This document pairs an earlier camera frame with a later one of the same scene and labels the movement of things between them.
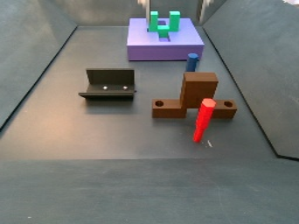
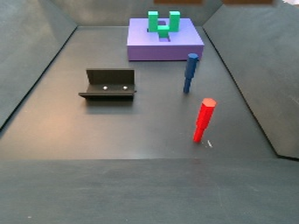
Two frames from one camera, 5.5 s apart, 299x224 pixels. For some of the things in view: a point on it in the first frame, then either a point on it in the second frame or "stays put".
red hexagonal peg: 203,118 stays put
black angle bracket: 109,84 stays put
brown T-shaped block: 199,87 -> 223,2
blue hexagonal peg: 191,62 stays put
